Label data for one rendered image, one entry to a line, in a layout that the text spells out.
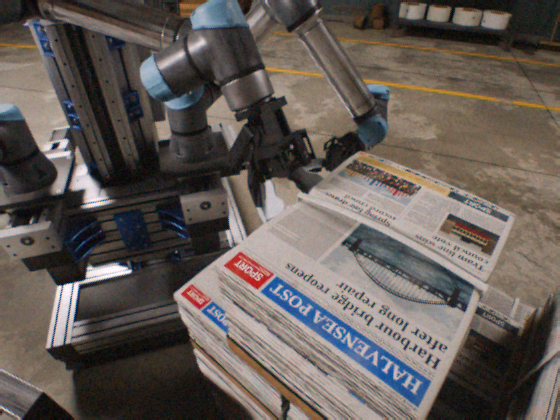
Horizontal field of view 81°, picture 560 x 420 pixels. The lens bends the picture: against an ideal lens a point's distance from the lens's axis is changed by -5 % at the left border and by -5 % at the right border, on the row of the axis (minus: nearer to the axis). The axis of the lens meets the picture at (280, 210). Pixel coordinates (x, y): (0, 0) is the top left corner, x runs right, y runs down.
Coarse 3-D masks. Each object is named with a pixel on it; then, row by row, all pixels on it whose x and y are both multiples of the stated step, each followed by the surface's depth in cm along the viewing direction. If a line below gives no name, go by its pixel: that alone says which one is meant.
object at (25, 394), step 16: (0, 384) 56; (16, 384) 56; (0, 400) 54; (16, 400) 54; (32, 400) 54; (48, 400) 57; (16, 416) 52; (32, 416) 54; (48, 416) 58; (64, 416) 61
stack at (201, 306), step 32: (192, 288) 69; (192, 320) 69; (224, 320) 63; (480, 320) 63; (512, 320) 63; (224, 352) 65; (480, 352) 58; (512, 352) 58; (224, 384) 81; (256, 384) 62; (448, 384) 54; (480, 384) 54; (224, 416) 110; (256, 416) 76; (288, 416) 62; (448, 416) 50; (480, 416) 50
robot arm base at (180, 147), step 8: (208, 128) 106; (176, 136) 102; (184, 136) 101; (192, 136) 102; (200, 136) 103; (208, 136) 106; (176, 144) 104; (184, 144) 102; (192, 144) 103; (200, 144) 104; (208, 144) 107; (176, 152) 105; (184, 152) 103; (192, 152) 103; (200, 152) 104; (208, 152) 106; (176, 160) 106; (184, 160) 105; (192, 160) 105; (200, 160) 106
